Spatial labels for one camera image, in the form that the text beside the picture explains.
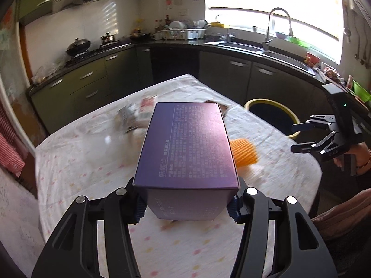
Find purple cardboard box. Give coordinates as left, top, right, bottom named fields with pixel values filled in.
left=133, top=102, right=240, bottom=221

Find yellow rimmed trash bin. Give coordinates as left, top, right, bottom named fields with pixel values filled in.
left=244, top=98, right=300, bottom=139

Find steel kitchen sink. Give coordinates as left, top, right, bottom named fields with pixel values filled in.
left=207, top=41, right=314, bottom=75

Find green kitchen cabinets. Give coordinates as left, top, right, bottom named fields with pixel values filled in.
left=28, top=41, right=332, bottom=134

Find chrome kitchen faucet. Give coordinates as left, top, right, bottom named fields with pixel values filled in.
left=262, top=7, right=294, bottom=51

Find person right hand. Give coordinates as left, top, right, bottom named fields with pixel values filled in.
left=345, top=142, right=370, bottom=176

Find green plastic basin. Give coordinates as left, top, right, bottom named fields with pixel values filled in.
left=353, top=80, right=370, bottom=102

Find orange foam net sleeve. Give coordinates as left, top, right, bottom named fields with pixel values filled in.
left=230, top=138, right=259, bottom=168

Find floral white tablecloth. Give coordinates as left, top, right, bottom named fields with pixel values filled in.
left=35, top=75, right=322, bottom=277

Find red checkered cloth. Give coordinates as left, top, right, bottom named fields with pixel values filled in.
left=0, top=105, right=28, bottom=178

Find crumpled grey foil packet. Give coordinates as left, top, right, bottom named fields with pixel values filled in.
left=118, top=104, right=138, bottom=133

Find white dish rack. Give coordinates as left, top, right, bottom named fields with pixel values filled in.
left=159, top=28, right=206, bottom=40

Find pink white carton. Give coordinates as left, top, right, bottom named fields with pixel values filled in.
left=136, top=95, right=157, bottom=128

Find black wok with lid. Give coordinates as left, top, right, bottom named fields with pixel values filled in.
left=66, top=38, right=91, bottom=57

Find gas stove burner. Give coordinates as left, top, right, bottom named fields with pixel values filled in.
left=101, top=32, right=118, bottom=46

